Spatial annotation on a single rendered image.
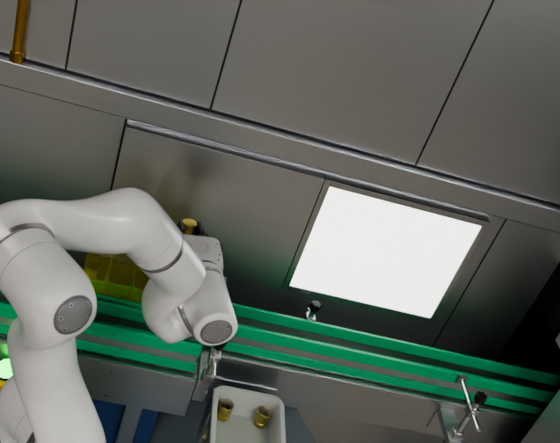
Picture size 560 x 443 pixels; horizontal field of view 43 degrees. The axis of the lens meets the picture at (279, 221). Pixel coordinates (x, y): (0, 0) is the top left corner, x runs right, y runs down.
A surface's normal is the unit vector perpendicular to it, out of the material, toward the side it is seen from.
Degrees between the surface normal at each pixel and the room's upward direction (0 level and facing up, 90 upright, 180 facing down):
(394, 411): 90
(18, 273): 54
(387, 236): 90
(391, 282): 90
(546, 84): 90
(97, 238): 104
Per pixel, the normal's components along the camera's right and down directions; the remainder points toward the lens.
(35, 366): 0.07, 0.68
